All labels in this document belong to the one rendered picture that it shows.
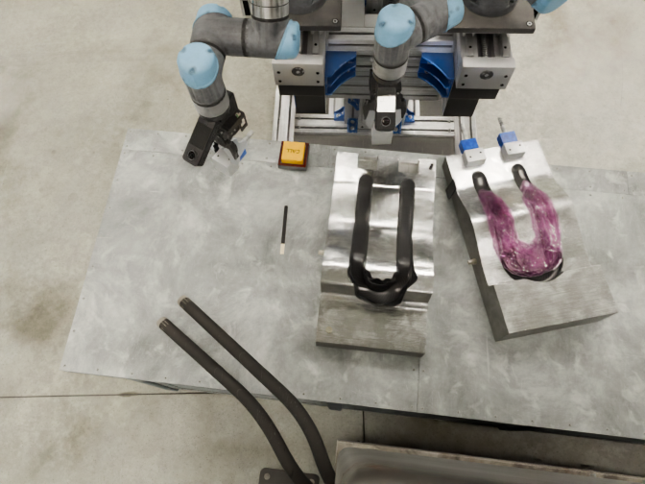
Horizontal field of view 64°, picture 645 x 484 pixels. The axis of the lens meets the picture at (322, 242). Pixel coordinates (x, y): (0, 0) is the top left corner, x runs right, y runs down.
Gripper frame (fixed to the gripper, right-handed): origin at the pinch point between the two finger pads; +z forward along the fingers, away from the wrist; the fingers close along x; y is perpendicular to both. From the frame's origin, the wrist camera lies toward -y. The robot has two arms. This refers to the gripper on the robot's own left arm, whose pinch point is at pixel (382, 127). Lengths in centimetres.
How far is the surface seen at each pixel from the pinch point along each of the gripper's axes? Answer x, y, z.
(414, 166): -8.7, -7.0, 8.8
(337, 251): 12.7, -32.3, 2.6
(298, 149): 22.1, 1.1, 11.3
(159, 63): 96, 103, 95
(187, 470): 70, -84, 95
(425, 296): -7.5, -43.7, 3.9
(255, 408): 32, -67, 6
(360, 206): 6.3, -19.0, 7.0
